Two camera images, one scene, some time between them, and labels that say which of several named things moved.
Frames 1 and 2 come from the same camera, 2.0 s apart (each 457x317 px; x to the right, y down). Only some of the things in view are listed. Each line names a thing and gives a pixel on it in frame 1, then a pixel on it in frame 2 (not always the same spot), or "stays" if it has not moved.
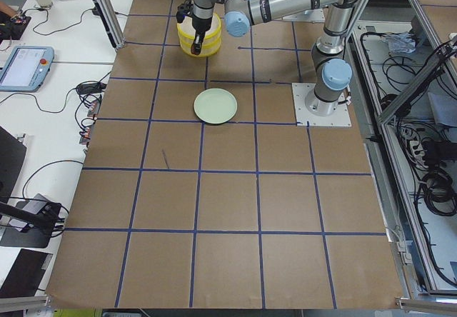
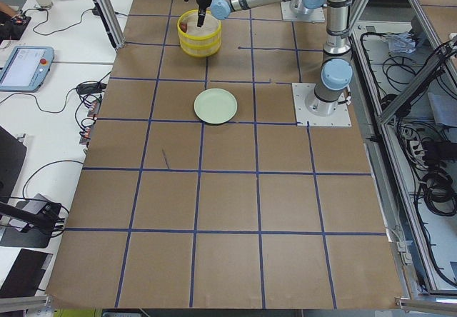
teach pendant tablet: [26, 68] stays
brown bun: [193, 50] to [183, 26]
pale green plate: [215, 106] stays
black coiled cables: [439, 194] stays
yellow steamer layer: [187, 30] stays
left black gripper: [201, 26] to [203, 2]
